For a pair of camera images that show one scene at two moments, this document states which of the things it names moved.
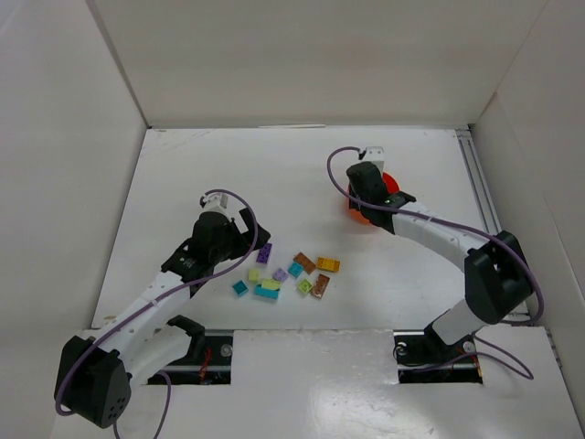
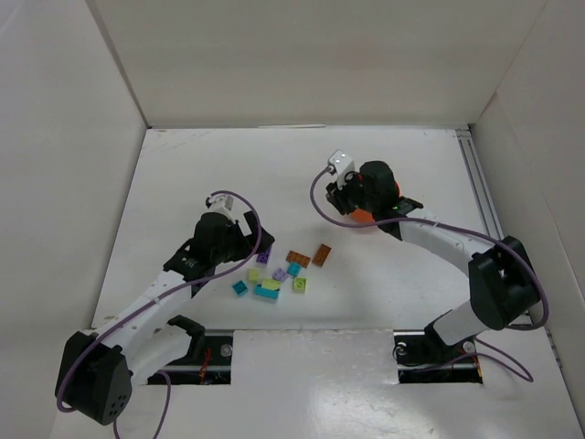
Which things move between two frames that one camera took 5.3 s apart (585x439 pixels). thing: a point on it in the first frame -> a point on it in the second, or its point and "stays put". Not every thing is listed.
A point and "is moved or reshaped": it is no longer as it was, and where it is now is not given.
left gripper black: (249, 229) stays put
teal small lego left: (239, 288) stays put
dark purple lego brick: (263, 253) stays put
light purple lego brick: (280, 274) stays put
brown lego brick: (320, 285) -> (322, 254)
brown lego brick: (306, 262) is moved or reshaped
